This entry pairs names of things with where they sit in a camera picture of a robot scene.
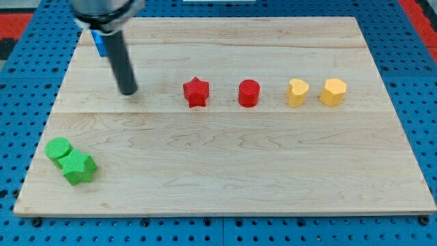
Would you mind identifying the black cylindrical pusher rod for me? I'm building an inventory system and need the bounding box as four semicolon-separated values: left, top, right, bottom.
102;31;138;96

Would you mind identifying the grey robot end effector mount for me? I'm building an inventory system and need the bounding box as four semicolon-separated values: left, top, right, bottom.
70;0;145;35

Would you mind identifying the red star block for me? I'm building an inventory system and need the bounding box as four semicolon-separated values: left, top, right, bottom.
183;77;209;108

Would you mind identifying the green star block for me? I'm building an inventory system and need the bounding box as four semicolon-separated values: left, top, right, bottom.
59;149;98;186

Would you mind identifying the blue block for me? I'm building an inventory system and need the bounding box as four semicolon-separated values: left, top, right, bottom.
90;30;107;57

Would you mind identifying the green cylinder block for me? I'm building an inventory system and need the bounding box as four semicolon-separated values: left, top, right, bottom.
44;137;72;169

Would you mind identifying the wooden board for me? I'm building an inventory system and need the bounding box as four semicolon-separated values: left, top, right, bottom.
14;17;436;218

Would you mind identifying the red cylinder block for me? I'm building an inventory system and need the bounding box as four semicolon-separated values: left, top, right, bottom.
238;79;261;108

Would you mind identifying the yellow heart block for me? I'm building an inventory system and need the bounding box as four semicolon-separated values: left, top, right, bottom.
287;79;309;108

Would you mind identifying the yellow hexagon block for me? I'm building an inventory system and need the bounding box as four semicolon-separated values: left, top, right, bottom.
320;78;347;107

